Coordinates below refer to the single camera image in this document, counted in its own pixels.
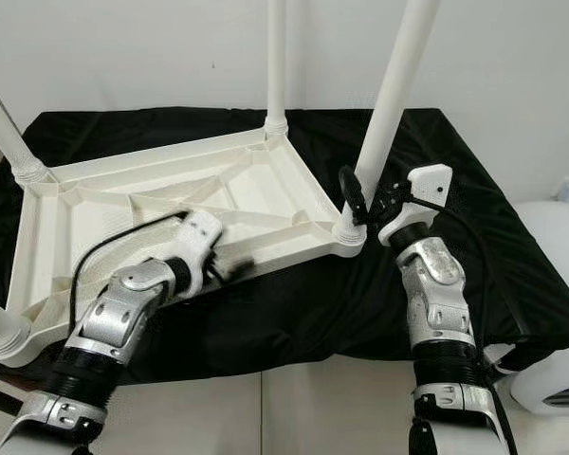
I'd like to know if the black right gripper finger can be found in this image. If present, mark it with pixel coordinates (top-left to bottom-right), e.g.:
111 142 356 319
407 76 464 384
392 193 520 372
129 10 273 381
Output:
338 166 369 224

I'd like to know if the black tablecloth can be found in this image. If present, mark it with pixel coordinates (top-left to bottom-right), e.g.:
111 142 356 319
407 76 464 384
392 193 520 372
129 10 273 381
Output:
0 107 569 380

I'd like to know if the white rounded plastic appliance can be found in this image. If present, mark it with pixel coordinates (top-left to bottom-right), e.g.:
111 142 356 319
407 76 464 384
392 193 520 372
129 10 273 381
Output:
503 199 569 418

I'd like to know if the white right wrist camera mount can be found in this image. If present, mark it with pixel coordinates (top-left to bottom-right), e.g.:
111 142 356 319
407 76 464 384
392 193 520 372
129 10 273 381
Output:
377 164 454 246

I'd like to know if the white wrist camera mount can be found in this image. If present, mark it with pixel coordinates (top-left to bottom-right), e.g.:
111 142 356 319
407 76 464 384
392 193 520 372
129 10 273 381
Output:
169 209 225 297
377 164 454 246

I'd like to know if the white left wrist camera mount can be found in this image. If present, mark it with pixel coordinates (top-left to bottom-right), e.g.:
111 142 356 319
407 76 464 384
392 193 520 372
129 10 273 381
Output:
169 209 225 297

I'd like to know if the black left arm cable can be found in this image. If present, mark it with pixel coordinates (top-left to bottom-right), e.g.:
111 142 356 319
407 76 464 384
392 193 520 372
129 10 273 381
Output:
69 210 191 333

